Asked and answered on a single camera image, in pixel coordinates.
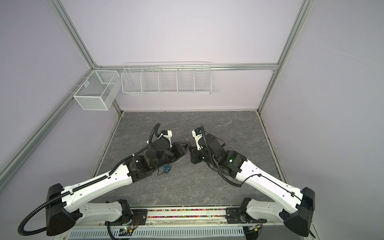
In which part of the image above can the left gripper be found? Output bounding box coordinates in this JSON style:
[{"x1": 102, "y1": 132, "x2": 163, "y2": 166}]
[{"x1": 153, "y1": 141, "x2": 192, "y2": 171}]

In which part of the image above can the blue padlock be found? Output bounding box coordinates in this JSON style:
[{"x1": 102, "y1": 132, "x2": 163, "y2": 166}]
[{"x1": 163, "y1": 164, "x2": 172, "y2": 174}]

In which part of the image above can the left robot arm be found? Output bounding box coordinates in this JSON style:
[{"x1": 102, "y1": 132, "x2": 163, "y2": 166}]
[{"x1": 18, "y1": 139, "x2": 191, "y2": 236}]

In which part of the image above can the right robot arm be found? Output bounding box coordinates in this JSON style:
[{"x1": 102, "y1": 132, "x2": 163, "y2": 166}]
[{"x1": 190, "y1": 129, "x2": 316, "y2": 237}]

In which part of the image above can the white mesh box basket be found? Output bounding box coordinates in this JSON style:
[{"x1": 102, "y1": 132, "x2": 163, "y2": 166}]
[{"x1": 74, "y1": 70, "x2": 122, "y2": 111}]

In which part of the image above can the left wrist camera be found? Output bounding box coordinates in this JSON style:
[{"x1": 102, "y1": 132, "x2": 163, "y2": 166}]
[{"x1": 158, "y1": 130, "x2": 173, "y2": 148}]

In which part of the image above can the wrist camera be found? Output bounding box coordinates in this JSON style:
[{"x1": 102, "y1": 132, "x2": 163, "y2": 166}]
[
  {"x1": 192, "y1": 127, "x2": 206, "y2": 151},
  {"x1": 158, "y1": 130, "x2": 173, "y2": 148}
]

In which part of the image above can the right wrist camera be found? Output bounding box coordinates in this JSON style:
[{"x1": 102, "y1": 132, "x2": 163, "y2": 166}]
[{"x1": 192, "y1": 127, "x2": 206, "y2": 151}]

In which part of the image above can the aluminium front rail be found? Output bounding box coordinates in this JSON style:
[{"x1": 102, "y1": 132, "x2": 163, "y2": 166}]
[{"x1": 76, "y1": 200, "x2": 283, "y2": 228}]

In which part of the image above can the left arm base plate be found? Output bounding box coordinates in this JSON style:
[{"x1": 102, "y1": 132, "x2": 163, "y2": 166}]
[{"x1": 110, "y1": 209, "x2": 148, "y2": 226}]

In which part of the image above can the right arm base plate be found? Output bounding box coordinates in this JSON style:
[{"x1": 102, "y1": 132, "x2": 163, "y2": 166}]
[{"x1": 225, "y1": 208, "x2": 267, "y2": 224}]

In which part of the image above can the white wire basket long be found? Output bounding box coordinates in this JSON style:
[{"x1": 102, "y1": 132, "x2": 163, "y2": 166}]
[{"x1": 121, "y1": 62, "x2": 212, "y2": 95}]

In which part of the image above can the aluminium frame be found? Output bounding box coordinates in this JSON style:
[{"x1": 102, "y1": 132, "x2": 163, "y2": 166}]
[{"x1": 0, "y1": 0, "x2": 316, "y2": 193}]

